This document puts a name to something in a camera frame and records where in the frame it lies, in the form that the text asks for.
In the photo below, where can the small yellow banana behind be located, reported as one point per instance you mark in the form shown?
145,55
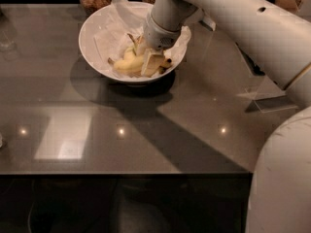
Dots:
133,50

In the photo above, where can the clear acrylic sheet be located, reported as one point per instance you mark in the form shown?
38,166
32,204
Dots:
265,97

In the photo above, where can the white ceramic bowl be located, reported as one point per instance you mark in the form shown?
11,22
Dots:
89,39

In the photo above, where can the white paper liner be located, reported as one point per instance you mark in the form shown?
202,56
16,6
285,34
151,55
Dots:
121,47

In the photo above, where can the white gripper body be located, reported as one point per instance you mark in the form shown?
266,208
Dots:
157,36

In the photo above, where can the small spotted yellow banana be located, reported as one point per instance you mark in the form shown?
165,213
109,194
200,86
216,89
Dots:
154,67

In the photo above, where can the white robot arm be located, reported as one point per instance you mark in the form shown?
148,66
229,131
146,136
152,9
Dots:
280,43

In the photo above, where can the large yellow banana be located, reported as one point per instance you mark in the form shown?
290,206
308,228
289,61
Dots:
128,66

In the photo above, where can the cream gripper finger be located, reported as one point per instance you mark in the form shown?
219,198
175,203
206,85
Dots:
140,45
151,54

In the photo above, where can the black toaster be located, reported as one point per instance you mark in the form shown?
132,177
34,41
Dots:
252,66

